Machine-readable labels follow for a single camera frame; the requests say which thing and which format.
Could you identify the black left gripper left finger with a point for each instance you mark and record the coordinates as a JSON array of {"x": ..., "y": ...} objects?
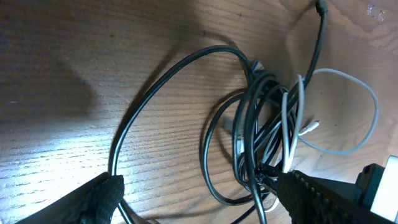
[{"x": 92, "y": 203}]

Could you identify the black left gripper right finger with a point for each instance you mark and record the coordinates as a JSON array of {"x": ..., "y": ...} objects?
[{"x": 307, "y": 201}]

